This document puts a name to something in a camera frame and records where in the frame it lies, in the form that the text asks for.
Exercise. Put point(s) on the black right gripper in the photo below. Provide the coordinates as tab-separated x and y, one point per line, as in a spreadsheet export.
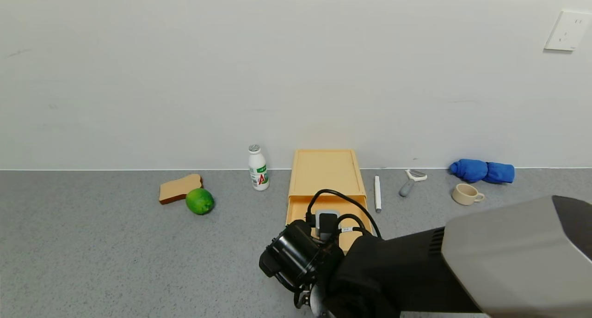
334	249

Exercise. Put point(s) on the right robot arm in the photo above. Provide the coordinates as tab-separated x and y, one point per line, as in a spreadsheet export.
508	253

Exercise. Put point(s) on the white marker pen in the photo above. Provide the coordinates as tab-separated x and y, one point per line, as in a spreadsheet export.
377	193

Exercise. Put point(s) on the white milk drink bottle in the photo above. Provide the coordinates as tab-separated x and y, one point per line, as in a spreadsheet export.
259	172

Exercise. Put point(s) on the beige cup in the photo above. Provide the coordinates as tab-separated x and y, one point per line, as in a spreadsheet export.
465	194

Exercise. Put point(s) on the green lime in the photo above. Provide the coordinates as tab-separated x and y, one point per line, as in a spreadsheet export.
200	201

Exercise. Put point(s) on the blue rolled cloth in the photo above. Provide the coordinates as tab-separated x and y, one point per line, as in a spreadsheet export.
481	171

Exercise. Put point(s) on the brown toast slice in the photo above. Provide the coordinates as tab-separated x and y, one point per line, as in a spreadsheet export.
178	188

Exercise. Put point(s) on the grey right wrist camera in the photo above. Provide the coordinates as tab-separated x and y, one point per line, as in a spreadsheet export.
327	221

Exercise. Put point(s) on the white wall socket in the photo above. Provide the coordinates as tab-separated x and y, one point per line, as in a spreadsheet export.
568	30

